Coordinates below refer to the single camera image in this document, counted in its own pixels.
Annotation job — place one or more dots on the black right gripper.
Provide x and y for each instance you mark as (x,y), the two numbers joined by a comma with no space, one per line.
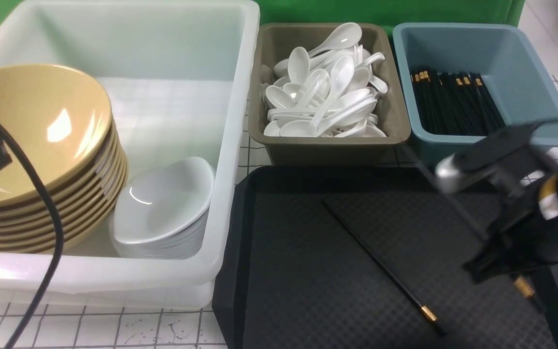
(523,236)

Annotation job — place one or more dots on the black chopstick gold band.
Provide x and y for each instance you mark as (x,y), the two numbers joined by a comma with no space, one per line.
(528,293)
(409,294)

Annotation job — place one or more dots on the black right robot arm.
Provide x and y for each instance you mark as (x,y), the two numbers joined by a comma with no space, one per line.
(524,236)

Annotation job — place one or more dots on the stacked yellow noodle bowls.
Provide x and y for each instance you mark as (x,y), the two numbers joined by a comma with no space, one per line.
(61,118)

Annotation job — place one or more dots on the bundle of black chopsticks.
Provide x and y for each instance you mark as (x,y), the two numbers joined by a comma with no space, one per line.
(457,104)

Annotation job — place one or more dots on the stacked white square bowls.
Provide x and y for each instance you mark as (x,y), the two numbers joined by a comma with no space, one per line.
(162,213)

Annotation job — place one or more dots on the blue plastic chopstick bin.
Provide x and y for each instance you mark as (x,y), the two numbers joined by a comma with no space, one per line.
(513,73)

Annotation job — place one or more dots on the black plastic serving tray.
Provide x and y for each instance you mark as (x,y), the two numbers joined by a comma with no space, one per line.
(293,278)

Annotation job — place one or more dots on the large white plastic tub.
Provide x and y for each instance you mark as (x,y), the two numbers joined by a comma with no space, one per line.
(178,74)

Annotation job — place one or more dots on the pile of white spoons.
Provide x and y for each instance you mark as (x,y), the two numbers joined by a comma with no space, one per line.
(329,91)

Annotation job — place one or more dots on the brown plastic spoon bin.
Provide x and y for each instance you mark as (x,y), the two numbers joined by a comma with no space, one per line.
(274,43)

